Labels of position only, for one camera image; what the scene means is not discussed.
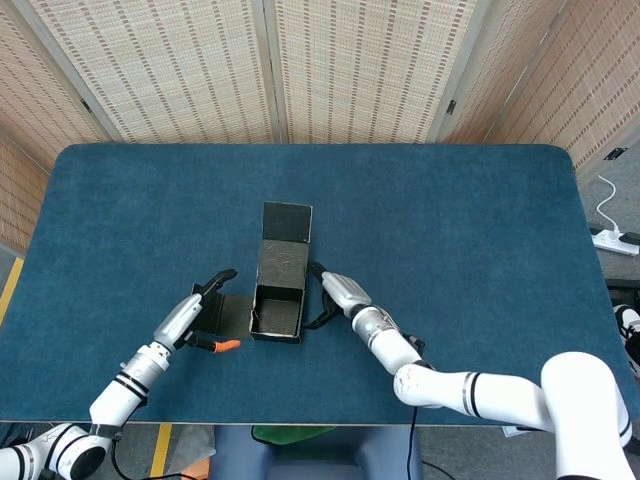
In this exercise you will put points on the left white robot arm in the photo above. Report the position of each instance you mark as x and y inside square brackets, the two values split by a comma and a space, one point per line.
[125, 385]

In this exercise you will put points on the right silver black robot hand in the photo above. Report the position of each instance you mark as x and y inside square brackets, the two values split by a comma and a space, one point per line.
[347, 292]

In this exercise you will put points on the black and white sneaker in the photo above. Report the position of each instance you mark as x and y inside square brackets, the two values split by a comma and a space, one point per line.
[627, 325]

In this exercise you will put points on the black cardboard folding box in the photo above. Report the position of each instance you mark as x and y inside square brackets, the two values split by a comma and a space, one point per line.
[280, 270]

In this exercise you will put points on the woven bamboo folding screen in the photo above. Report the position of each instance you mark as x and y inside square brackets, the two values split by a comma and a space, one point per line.
[175, 75]

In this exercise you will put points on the blue robot base seat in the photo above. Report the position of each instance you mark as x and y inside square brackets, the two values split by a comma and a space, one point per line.
[320, 460]

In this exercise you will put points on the black screen hinge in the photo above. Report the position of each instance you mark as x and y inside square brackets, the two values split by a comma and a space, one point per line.
[86, 105]
[451, 106]
[615, 153]

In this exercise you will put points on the grey cloth bag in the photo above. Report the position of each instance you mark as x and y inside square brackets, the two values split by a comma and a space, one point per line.
[192, 445]

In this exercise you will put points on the green cloth item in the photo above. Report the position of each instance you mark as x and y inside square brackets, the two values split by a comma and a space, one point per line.
[280, 434]

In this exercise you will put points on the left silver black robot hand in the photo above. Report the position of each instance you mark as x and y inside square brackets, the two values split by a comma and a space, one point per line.
[177, 320]

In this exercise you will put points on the white power strip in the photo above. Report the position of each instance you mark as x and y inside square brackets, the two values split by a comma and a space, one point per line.
[615, 242]

